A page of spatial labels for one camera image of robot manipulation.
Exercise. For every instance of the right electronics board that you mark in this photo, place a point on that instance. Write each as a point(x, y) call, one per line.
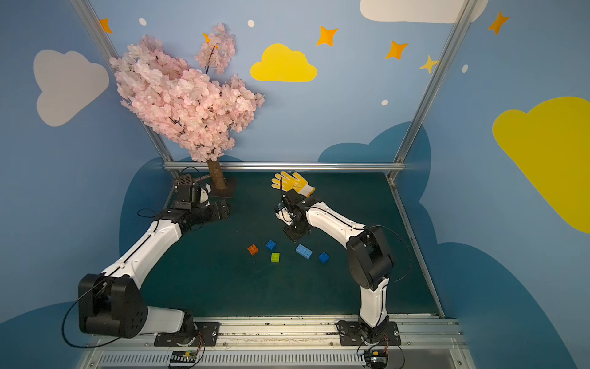
point(377, 359)

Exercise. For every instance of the dark blue square lego brick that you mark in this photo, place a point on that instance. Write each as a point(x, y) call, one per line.
point(271, 245)

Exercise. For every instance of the green square lego brick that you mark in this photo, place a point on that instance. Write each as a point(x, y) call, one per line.
point(275, 257)

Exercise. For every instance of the brown plastic scoop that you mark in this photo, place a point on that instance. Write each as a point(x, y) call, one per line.
point(187, 180)

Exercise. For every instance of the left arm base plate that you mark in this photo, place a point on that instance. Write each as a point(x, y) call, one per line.
point(203, 333)

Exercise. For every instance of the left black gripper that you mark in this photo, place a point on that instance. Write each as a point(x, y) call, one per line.
point(219, 210)

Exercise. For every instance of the yellow white work glove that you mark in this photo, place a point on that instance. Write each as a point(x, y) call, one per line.
point(285, 182)

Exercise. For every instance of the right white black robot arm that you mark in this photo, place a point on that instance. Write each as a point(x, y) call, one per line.
point(368, 253)

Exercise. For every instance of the pink cherry blossom tree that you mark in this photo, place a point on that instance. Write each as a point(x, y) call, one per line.
point(184, 104)

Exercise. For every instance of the rear horizontal aluminium bar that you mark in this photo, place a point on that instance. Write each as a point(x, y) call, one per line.
point(311, 166)

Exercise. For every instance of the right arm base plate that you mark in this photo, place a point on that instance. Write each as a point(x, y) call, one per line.
point(353, 333)

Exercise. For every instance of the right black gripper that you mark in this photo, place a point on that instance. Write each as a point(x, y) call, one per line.
point(296, 230)

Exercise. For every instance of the electronics board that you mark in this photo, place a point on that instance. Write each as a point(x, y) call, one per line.
point(183, 359)
point(377, 359)

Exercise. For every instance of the right aluminium corner post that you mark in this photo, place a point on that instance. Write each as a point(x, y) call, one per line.
point(446, 58)

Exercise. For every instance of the aluminium rail front frame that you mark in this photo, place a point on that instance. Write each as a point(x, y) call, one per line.
point(294, 342)

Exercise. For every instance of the light blue long lego brick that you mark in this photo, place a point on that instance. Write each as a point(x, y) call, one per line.
point(304, 251)

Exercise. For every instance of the left electronics board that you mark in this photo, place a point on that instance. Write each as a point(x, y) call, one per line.
point(183, 359)

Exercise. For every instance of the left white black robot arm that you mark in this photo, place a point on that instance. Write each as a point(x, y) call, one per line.
point(111, 304)

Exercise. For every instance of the orange square lego brick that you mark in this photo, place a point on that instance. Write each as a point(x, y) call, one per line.
point(253, 249)

